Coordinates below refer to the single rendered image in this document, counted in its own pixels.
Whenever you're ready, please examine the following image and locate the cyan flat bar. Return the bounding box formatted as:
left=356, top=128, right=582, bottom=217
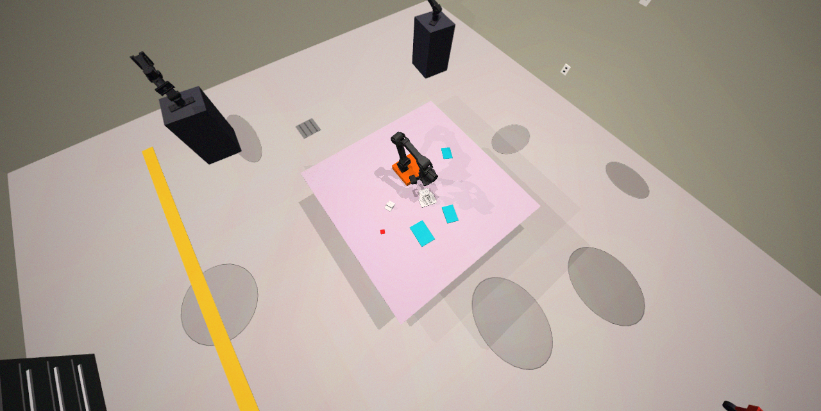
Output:
left=410, top=220, right=435, bottom=247
left=442, top=205, right=458, bottom=224

